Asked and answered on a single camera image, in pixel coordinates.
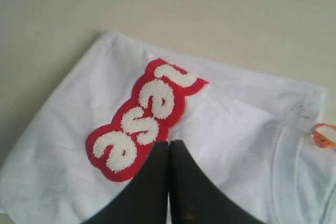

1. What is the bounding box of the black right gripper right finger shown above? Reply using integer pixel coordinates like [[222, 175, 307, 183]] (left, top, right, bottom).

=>
[[168, 140, 262, 224]]

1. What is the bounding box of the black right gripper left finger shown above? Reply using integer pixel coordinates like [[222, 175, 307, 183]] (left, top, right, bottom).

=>
[[85, 141, 169, 224]]

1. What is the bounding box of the white t-shirt red lettering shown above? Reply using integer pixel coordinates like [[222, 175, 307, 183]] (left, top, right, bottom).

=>
[[1, 33, 335, 223]]

